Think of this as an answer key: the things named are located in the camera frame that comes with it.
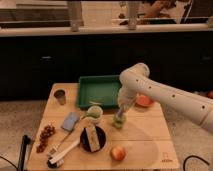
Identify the grey towel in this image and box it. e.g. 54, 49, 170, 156
116, 108, 124, 118

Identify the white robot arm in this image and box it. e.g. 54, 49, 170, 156
118, 63, 213, 135

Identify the green plastic cup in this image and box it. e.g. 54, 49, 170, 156
113, 115, 126, 129

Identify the small metal cup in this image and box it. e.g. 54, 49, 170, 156
54, 89, 66, 105

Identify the orange bowl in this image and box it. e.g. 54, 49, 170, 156
136, 95, 154, 107

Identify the green plastic tray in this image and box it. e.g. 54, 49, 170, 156
76, 75, 121, 109

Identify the wooden block on plate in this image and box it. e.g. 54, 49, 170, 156
86, 125, 100, 152

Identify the orange apple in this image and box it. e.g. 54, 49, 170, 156
110, 146, 126, 161

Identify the blue sponge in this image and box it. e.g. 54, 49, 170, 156
61, 112, 79, 132

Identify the red grape bunch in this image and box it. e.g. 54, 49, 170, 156
36, 125, 55, 153

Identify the metal fork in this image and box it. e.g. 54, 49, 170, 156
47, 132, 71, 157

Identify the black cable right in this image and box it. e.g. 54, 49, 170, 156
182, 155, 213, 171

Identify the black cable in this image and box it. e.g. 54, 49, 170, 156
0, 155, 19, 171
182, 155, 213, 171

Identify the white handled brush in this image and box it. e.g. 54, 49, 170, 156
47, 139, 80, 169

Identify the black clamp post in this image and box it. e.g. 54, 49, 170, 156
17, 135, 31, 171

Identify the black cable left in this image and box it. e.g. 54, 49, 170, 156
0, 155, 19, 171

